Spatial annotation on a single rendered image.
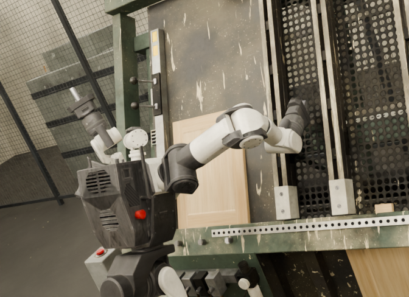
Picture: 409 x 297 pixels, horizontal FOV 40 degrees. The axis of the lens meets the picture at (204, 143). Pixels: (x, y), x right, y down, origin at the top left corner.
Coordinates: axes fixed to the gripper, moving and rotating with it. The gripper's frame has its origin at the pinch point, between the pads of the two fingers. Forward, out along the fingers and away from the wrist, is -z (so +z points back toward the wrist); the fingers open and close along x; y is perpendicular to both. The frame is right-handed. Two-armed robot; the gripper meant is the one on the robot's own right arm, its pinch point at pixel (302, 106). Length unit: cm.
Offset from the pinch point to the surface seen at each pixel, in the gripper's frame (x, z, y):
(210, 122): -0.5, -4.6, 46.7
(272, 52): 18.3, -15.4, 9.6
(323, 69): 9.3, -7.5, -10.6
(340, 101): -2.0, -1.3, -14.5
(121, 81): 23, -23, 97
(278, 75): 10.8, -8.9, 8.4
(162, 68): 22, -25, 72
